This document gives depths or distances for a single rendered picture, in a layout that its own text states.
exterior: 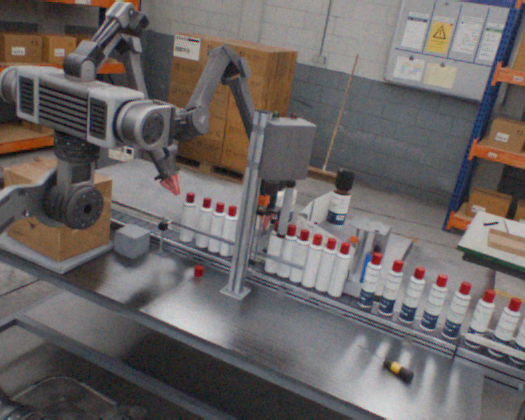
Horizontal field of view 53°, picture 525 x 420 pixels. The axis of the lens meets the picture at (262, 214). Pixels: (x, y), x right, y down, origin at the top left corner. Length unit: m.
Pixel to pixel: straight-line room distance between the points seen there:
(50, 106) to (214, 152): 4.13
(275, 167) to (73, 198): 0.64
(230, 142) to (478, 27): 2.77
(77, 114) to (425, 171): 5.19
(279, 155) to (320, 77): 4.99
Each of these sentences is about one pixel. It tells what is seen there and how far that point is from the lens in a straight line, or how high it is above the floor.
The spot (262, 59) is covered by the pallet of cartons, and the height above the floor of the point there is 1.31.
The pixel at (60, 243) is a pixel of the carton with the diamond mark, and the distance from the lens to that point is 2.01.
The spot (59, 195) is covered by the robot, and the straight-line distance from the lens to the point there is 1.75.
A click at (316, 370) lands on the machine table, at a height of 0.83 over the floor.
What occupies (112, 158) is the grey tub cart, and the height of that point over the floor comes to 0.45.
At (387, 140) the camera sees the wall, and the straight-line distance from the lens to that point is 6.45.
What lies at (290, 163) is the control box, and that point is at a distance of 1.76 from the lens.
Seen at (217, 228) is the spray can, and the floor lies 0.99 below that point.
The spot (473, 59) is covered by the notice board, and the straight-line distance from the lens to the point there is 6.07.
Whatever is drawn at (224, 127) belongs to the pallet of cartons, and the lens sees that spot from 5.62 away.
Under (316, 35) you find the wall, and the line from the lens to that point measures 6.71.
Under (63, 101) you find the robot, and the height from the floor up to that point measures 1.47.
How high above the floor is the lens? 1.82
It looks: 21 degrees down
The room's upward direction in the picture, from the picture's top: 10 degrees clockwise
